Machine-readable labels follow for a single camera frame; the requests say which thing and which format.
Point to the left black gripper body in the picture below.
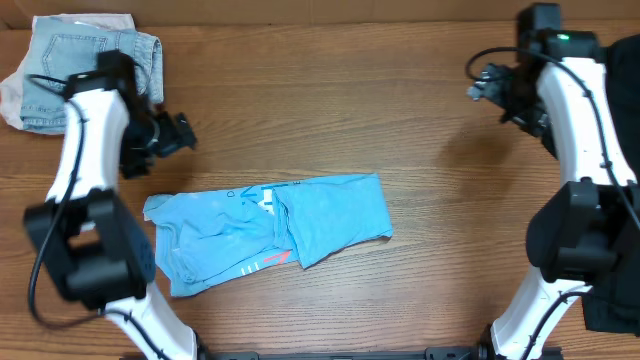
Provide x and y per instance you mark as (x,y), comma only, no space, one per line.
(176,132)

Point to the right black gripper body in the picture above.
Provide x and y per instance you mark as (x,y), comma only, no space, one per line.
(489,86)

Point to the light blue printed t-shirt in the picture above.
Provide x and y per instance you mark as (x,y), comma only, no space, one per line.
(207,238)

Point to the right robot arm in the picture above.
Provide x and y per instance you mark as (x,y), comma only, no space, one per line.
(582,100)

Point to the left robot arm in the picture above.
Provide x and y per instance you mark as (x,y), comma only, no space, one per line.
(93,258)

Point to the folded light denim shorts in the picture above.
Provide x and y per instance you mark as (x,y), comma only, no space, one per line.
(60,49)

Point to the folded pale pink garment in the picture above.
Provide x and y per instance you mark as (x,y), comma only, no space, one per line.
(12,86)

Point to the black t-shirt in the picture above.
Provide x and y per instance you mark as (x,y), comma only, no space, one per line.
(616,307)

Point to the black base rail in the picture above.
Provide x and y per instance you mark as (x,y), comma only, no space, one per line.
(345,355)

